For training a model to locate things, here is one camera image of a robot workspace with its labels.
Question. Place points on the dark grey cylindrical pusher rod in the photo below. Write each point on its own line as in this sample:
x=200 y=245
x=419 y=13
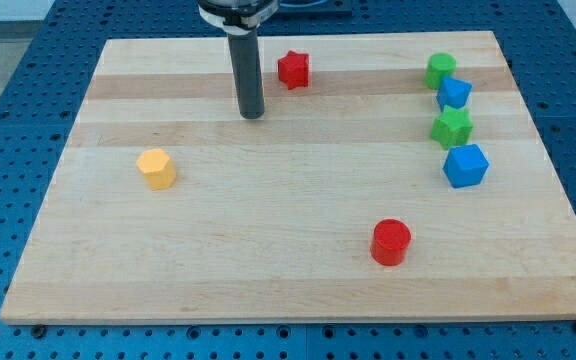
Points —
x=244 y=53

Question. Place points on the yellow hexagon block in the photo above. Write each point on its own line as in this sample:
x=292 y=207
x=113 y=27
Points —
x=157 y=169

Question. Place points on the red star block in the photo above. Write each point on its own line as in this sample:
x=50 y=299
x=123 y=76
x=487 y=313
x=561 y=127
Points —
x=294 y=70

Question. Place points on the wooden board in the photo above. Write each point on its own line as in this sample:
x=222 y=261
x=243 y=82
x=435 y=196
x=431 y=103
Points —
x=271 y=220

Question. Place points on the green cylinder block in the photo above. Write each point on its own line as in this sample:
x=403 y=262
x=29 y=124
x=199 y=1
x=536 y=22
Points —
x=439 y=65

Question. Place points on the blue pentagon block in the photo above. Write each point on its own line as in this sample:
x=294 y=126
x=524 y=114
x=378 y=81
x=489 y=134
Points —
x=453 y=92

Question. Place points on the green star block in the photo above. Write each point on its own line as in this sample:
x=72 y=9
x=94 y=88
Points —
x=452 y=127

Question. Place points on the red cylinder block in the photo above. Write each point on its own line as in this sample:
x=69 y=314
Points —
x=390 y=242

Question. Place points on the blue cube block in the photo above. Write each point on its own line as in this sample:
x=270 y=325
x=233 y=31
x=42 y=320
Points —
x=465 y=166

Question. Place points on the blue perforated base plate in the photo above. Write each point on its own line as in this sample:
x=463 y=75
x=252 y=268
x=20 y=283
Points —
x=39 y=106

